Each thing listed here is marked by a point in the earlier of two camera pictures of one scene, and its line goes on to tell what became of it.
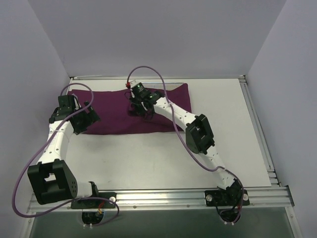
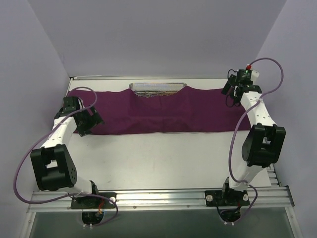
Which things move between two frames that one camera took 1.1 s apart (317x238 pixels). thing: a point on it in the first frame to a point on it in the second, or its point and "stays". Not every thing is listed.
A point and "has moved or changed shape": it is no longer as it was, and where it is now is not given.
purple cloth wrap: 111,106 has moved or changed shape
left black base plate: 92,203 stays
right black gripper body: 138,104 to 228,88
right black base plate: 224,198 stays
